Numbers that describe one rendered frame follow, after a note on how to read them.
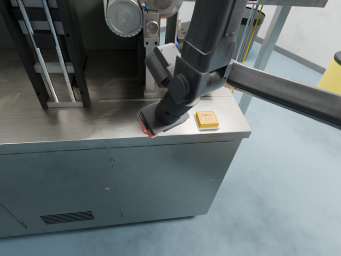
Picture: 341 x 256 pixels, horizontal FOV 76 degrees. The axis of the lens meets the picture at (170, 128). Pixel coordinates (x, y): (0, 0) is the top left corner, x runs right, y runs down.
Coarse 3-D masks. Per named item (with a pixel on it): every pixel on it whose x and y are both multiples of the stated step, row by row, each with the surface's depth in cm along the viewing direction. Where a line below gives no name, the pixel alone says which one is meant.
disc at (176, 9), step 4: (140, 0) 70; (144, 0) 70; (180, 0) 72; (180, 4) 73; (148, 8) 72; (176, 8) 74; (172, 12) 74; (176, 12) 75; (160, 16) 75; (164, 16) 75; (168, 16) 75
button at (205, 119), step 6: (198, 114) 81; (204, 114) 81; (210, 114) 81; (198, 120) 80; (204, 120) 79; (210, 120) 79; (216, 120) 79; (204, 126) 79; (210, 126) 79; (216, 126) 80
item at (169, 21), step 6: (168, 18) 93; (174, 18) 81; (168, 24) 94; (174, 24) 82; (168, 30) 94; (174, 30) 82; (168, 36) 95; (174, 36) 83; (168, 42) 96; (174, 42) 83
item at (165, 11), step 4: (148, 0) 70; (176, 0) 72; (148, 4) 71; (152, 4) 71; (172, 4) 72; (176, 4) 72; (152, 8) 72; (156, 8) 72; (168, 8) 73; (172, 8) 73; (160, 12) 74; (164, 12) 74; (168, 12) 74
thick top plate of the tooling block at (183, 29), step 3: (183, 24) 112; (186, 24) 112; (180, 27) 109; (183, 27) 109; (186, 27) 110; (180, 30) 106; (183, 30) 107; (186, 30) 107; (183, 33) 106; (183, 36) 102
